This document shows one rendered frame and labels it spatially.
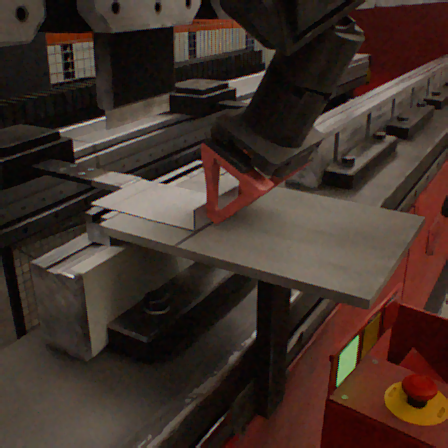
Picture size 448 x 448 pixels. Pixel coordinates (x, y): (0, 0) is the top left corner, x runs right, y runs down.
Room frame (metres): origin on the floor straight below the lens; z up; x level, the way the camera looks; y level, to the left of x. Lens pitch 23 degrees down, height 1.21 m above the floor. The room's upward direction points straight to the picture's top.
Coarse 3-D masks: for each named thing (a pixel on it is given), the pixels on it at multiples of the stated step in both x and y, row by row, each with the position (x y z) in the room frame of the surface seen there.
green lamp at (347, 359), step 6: (354, 342) 0.53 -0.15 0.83; (348, 348) 0.51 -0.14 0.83; (354, 348) 0.53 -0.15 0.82; (342, 354) 0.50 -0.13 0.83; (348, 354) 0.52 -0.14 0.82; (354, 354) 0.53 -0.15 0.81; (342, 360) 0.50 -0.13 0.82; (348, 360) 0.52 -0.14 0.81; (354, 360) 0.53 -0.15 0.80; (342, 366) 0.51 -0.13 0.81; (348, 366) 0.52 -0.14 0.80; (342, 372) 0.51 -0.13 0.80; (348, 372) 0.52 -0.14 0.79; (342, 378) 0.51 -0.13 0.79; (336, 384) 0.50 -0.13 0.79
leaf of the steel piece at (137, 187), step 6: (144, 180) 0.60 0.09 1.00; (132, 186) 0.58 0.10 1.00; (138, 186) 0.58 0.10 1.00; (144, 186) 0.58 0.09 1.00; (150, 186) 0.58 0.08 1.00; (114, 192) 0.56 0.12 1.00; (120, 192) 0.56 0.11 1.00; (126, 192) 0.56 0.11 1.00; (132, 192) 0.56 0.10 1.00; (138, 192) 0.56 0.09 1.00; (102, 198) 0.54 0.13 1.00; (108, 198) 0.54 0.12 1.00; (114, 198) 0.54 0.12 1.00; (120, 198) 0.54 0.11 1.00; (126, 198) 0.54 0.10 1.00; (96, 204) 0.53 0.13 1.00; (102, 204) 0.53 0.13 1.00; (108, 204) 0.53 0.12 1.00; (114, 204) 0.53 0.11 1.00
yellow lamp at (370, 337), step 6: (378, 318) 0.58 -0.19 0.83; (372, 324) 0.57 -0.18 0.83; (378, 324) 0.58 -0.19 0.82; (366, 330) 0.55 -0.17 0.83; (372, 330) 0.57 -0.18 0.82; (366, 336) 0.55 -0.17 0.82; (372, 336) 0.57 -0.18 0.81; (366, 342) 0.56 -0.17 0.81; (372, 342) 0.57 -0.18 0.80; (366, 348) 0.56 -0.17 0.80
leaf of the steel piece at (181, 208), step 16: (144, 192) 0.56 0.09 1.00; (160, 192) 0.56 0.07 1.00; (176, 192) 0.56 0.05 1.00; (192, 192) 0.56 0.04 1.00; (224, 192) 0.51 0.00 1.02; (112, 208) 0.51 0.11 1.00; (128, 208) 0.51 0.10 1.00; (144, 208) 0.51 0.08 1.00; (160, 208) 0.51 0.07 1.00; (176, 208) 0.51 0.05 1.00; (192, 208) 0.51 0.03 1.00; (176, 224) 0.48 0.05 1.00; (192, 224) 0.48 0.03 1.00
